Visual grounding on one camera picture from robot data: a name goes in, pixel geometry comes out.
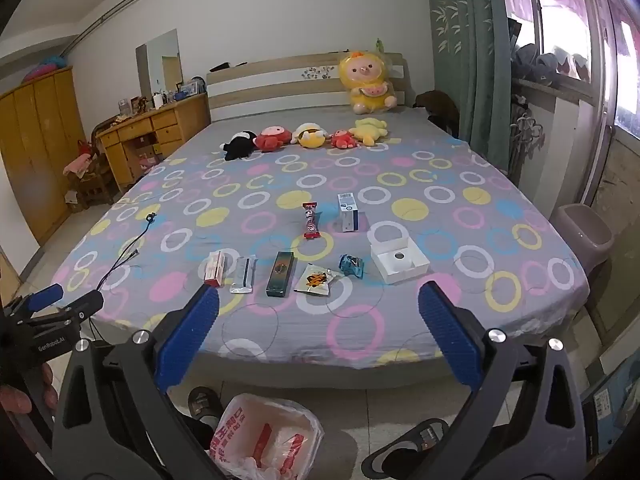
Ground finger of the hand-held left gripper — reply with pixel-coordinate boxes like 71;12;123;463
24;290;105;327
0;283;65;319

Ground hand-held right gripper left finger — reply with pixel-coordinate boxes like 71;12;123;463
51;282;223;480

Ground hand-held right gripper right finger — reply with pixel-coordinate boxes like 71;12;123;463
418;281;587;480

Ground red and white small box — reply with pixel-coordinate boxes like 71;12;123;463
202;250;227;289

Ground silver foil sachet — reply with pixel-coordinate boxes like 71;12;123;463
229;256;258;295

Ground white square box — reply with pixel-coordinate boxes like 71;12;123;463
370;237;432;286

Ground blue wrapper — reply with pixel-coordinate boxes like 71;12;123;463
339;253;366;278

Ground white plastic bag red print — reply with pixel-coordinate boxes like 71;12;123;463
209;393;325;480

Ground person's left hand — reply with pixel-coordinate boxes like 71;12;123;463
0;364;55;417

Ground person's left black slipper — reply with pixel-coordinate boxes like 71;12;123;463
187;386;224;427

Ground person's black slipper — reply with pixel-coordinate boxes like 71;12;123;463
364;417;452;477
187;386;224;427

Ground person's left leg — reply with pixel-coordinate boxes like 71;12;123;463
174;412;219;455

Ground dark green long box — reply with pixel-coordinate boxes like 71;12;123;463
265;251;296;298

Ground person's right black slipper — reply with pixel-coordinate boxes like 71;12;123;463
364;417;452;477

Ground chair with pink clothes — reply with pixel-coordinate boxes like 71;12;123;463
62;120;118;212

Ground orange and white snack packet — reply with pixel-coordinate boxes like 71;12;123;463
293;263;335;295

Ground wooden wardrobe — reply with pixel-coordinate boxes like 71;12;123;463
0;65;89;247

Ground blue and white upright box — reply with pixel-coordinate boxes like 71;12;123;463
337;192;359;234

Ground cardboard boxes under desk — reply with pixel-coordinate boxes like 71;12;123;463
122;135;166;177

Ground red and white candy wrapper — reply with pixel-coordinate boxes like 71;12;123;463
302;202;322;240

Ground purple plastic bin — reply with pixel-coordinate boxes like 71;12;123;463
549;203;615;282

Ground blue cardboard box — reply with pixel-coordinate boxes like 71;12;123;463
579;359;640;457

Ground bed with circle-print sheet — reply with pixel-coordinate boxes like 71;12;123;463
50;106;591;392

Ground black and white plush toy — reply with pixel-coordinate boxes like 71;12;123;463
219;131;259;162

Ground wooden desk with drawers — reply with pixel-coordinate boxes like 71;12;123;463
95;92;212;194

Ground yellow duck plush toy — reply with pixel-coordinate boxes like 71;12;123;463
348;117;392;148

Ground assorted desk items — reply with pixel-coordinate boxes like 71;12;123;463
116;79;207;122

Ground small red plush toy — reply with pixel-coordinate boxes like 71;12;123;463
328;129;362;151

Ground dark brown chair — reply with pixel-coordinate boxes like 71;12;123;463
412;90;461;137

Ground pink and blue bundle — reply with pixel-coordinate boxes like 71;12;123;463
22;55;74;84

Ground yellow and white plush toy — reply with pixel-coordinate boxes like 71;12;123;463
291;122;332;150

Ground wooden headboard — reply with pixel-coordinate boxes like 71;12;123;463
206;52;407;123

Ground large yellow pig plush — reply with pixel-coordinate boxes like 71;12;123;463
338;49;398;116

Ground green patterned curtain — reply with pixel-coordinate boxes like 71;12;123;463
423;0;517;177

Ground grey-blue cloths on windowsill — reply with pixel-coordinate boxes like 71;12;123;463
511;44;593;87

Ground window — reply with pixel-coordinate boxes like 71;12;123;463
499;0;640;138

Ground black cable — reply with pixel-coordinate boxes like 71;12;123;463
96;212;159;292

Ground wall mirror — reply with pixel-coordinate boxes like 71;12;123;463
135;29;182;99

